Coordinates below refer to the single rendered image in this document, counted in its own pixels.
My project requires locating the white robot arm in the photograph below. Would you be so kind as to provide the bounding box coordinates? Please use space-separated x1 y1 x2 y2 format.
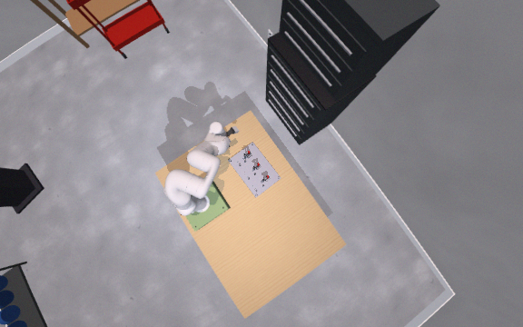
163 122 239 216

